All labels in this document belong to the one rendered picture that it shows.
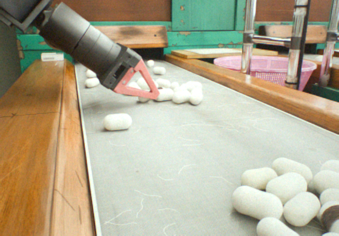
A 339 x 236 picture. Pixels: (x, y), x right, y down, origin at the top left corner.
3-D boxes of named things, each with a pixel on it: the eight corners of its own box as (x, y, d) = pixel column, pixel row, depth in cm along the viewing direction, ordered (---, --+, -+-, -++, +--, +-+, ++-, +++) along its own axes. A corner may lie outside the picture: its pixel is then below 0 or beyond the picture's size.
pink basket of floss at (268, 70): (307, 115, 63) (313, 73, 60) (197, 99, 76) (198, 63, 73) (314, 90, 85) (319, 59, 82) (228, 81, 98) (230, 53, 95)
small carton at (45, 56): (42, 61, 82) (41, 54, 81) (43, 60, 85) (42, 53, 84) (63, 60, 83) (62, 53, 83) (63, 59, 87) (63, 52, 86)
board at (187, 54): (187, 59, 86) (187, 55, 85) (170, 53, 99) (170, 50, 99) (277, 55, 96) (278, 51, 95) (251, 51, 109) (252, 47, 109)
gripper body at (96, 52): (125, 48, 50) (89, 21, 46) (138, 55, 40) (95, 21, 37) (103, 78, 50) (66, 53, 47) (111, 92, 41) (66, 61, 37)
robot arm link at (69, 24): (30, 27, 37) (56, -8, 37) (32, 32, 43) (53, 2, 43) (76, 59, 40) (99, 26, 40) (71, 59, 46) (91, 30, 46)
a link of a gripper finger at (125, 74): (161, 75, 53) (120, 43, 49) (174, 83, 46) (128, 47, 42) (139, 104, 53) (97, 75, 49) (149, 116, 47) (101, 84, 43)
